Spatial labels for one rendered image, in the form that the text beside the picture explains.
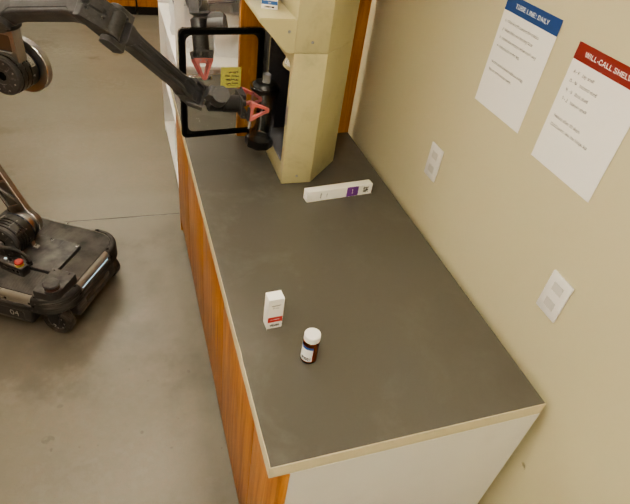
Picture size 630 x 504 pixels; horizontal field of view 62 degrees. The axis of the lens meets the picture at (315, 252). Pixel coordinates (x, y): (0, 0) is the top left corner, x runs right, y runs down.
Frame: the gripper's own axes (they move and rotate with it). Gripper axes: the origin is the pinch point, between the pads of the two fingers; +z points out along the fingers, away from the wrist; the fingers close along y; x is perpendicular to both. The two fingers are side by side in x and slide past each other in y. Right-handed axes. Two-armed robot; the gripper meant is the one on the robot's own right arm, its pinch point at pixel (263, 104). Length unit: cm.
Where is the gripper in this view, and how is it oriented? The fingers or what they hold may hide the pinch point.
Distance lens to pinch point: 193.9
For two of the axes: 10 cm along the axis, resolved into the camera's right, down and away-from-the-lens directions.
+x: -1.9, 7.7, 6.1
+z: 9.2, -0.8, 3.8
